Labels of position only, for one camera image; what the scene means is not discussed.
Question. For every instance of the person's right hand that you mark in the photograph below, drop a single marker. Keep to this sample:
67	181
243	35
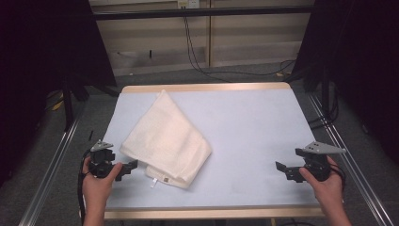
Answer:
329	188

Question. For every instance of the black metal stand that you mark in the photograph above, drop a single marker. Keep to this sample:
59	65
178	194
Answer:
67	106

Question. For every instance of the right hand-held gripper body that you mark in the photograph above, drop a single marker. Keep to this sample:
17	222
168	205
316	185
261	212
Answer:
316	163

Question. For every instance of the white wall outlet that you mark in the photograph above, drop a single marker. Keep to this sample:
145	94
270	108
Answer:
188	3

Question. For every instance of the light blue foam mat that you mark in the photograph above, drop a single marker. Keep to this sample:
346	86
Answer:
251	141

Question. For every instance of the aluminium rail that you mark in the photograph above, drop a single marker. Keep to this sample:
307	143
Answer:
354	175
50	175

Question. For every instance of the cream white towel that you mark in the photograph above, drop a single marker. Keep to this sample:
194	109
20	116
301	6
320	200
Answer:
169	141

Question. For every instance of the black curtain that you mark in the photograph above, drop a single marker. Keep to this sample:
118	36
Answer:
360	62
47	62

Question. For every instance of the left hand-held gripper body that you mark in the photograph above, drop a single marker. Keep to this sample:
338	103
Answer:
101	158

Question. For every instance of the small black stick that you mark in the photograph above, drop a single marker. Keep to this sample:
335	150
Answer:
91	135

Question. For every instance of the small yellow object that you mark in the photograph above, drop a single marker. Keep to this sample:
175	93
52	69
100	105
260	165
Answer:
58	106

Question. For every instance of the black horizontal bar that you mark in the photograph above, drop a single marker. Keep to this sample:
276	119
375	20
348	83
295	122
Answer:
204	12

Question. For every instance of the person's left hand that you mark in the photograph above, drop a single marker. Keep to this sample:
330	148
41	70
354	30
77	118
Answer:
98	188

